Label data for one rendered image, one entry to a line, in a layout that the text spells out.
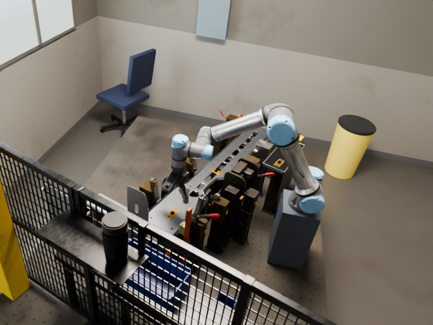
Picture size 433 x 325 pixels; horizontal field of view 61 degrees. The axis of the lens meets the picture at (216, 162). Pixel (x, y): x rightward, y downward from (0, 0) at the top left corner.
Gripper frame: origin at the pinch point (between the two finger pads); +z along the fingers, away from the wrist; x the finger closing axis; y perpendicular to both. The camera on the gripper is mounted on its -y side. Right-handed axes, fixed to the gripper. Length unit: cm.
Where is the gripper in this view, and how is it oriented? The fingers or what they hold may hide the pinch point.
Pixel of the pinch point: (173, 197)
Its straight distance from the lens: 189.2
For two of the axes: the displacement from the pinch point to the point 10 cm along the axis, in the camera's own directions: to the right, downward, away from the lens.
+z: -1.3, 8.1, 5.8
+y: 4.9, -4.5, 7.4
